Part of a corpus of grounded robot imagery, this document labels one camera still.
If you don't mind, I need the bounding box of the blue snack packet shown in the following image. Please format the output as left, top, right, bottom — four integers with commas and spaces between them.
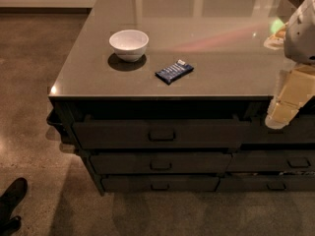
156, 60, 194, 85

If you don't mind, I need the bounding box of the black shoe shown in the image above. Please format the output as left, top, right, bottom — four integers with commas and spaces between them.
0, 177, 28, 236

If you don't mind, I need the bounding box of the white ceramic bowl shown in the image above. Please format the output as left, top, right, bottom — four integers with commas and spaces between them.
109, 29, 149, 62

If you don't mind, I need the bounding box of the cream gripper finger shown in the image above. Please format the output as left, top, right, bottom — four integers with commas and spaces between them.
264, 24, 287, 50
265, 65, 315, 130

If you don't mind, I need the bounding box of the dark grey drawer cabinet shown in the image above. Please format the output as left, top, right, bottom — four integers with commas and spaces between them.
49, 0, 315, 194

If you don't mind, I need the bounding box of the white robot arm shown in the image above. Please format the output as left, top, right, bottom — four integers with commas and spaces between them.
264, 0, 315, 130

